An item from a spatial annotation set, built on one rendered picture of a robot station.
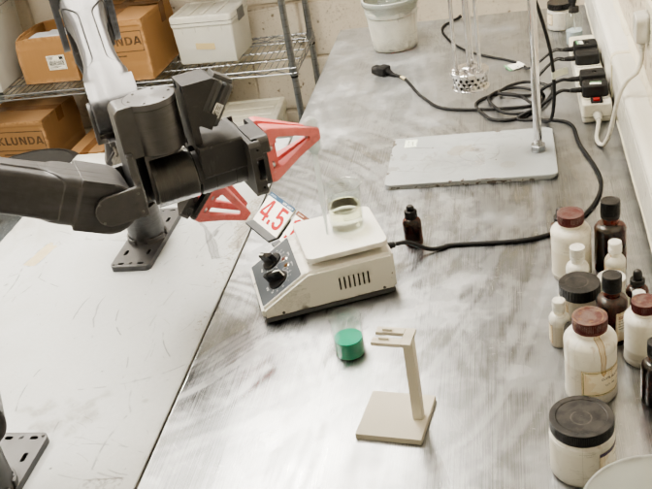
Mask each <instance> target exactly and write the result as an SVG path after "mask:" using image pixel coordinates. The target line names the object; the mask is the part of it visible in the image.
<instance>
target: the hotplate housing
mask: <svg viewBox="0 0 652 489"><path fill-rule="evenodd" d="M286 238H287V239H288V241H289V244H290V246H291V249H292V251H293V254H294V256H295V259H296V262H297V264H298V267H299V269H300V272H301V275H300V276H299V277H298V278H297V279H296V280H294V281H293V282H292V283H291V284H290V285H288V286H287V287H286V288H285V289H284V290H282V291H281V292H280V293H279V294H278V295H276V296H275V297H274V299H273V300H271V301H270V302H269V303H268V304H266V305H265V306H264V307H263V305H262V302H261V298H260V295H259V292H258V288H257V285H256V282H255V278H254V275H253V271H252V270H251V271H250V274H251V278H252V281H253V284H254V288H255V291H256V295H257V298H258V302H259V305H260V308H261V311H262V314H263V317H265V318H266V321H267V323H270V322H274V321H278V320H282V319H285V318H289V317H293V316H297V315H301V314H304V313H308V312H312V311H316V310H323V309H327V308H330V307H334V306H338V305H342V304H346V303H350V302H354V301H358V300H362V299H366V298H370V297H373V296H377V295H381V294H385V293H388V292H392V291H396V286H395V284H397V278H396V271H395V264H394V256H393V252H392V250H391V248H393V247H396V245H395V242H392V243H391V242H389V243H388V242H387V244H386V245H385V246H382V247H378V248H374V249H370V250H366V251H362V252H358V253H354V254H350V255H346V256H343V257H339V258H335V259H330V260H326V261H322V262H318V263H314V264H311V263H308V262H307V261H306V258H305V256H304V253H303V251H302V249H301V247H300V245H299V242H298V240H297V237H296V235H295V233H293V234H292V235H289V236H287V237H286ZM286 238H285V239H286ZM285 239H284V240H285Z"/></svg>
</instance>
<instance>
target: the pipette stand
mask: <svg viewBox="0 0 652 489"><path fill-rule="evenodd" d="M375 334H376V335H381V336H397V337H402V338H401V339H392V338H389V337H378V338H377V337H373V338H372V340H371V345H373V346H389V347H402V348H403V350H404V356H405V363H406V371H407V384H408V391H409V393H397V392H385V391H373V393H372V395H371V397H370V399H369V401H368V404H367V406H366V409H365V411H364V414H363V416H362V418H361V421H360V423H359V426H358V428H357V431H356V433H355V436H356V439H361V440H380V441H390V442H399V443H409V444H419V445H422V443H423V440H424V437H425V434H426V431H427V428H428V425H429V422H430V418H431V415H432V412H433V409H434V406H435V403H436V396H433V395H422V390H421V383H420V375H419V369H418V361H417V353H416V346H415V338H414V336H415V334H416V329H414V328H398V327H380V326H377V328H376V330H375Z"/></svg>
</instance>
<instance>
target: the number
mask: <svg viewBox="0 0 652 489"><path fill-rule="evenodd" d="M291 213H292V211H290V210H289V209H288V208H286V207H285V206H283V205H282V204H281V203H279V202H278V201H277V200H275V199H274V198H273V197H271V196H269V198H268V199H267V201H266V202H265V204H264V205H263V207H262V208H261V209H260V211H259V212H258V214H257V215H256V216H255V217H257V218H258V219H259V220H260V221H262V222H263V223H264V224H265V225H267V226H268V227H269V228H270V229H272V230H273V231H274V232H275V233H278V232H279V230H280V229H281V227H282V226H283V224H284V223H285V221H286V220H287V218H288V217H289V215H290V214H291Z"/></svg>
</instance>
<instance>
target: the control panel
mask: <svg viewBox="0 0 652 489"><path fill-rule="evenodd" d="M275 252H277V253H279V254H280V259H279V261H278V263H277V264H276V265H275V266H274V267H273V268H272V269H271V270H268V271H266V270H265V269H264V268H263V264H264V262H263V261H262V260H260V261H258V262H257V263H256V264H255V265H254V266H253V267H251V269H252V271H253V275H254V278H255V282H256V285H257V288H258V292H259V295H260V298H261V302H262V305H263V307H264V306H265V305H266V304H268V303H269V302H270V301H271V300H273V299H274V297H275V296H276V295H278V294H279V293H280V292H281V291H282V290H284V289H285V288H286V287H287V286H288V285H290V284H291V283H292V282H293V281H294V280H296V279H297V278H298V277H299V276H300V275H301V272H300V269H299V267H298V264H297V262H296V259H295V256H294V254H293V251H292V249H291V246H290V244H289V241H288V239H287V238H286V239H285V240H284V241H282V242H281V243H280V244H279V245H277V246H276V247H275V248H274V249H273V250H272V251H270V252H269V253H275ZM283 256H285V257H286V258H285V259H284V260H283V261H282V260H281V258H282V257H283ZM285 263H288V265H287V266H286V267H284V264H285ZM276 269H280V270H281V271H285V272H287V277H286V280H285V281H284V283H283V284H282V285H281V286H280V287H278V288H276V289H272V288H270V286H269V283H268V282H267V281H266V280H265V279H264V278H263V275H264V274H266V273H268V272H270V271H273V270H276Z"/></svg>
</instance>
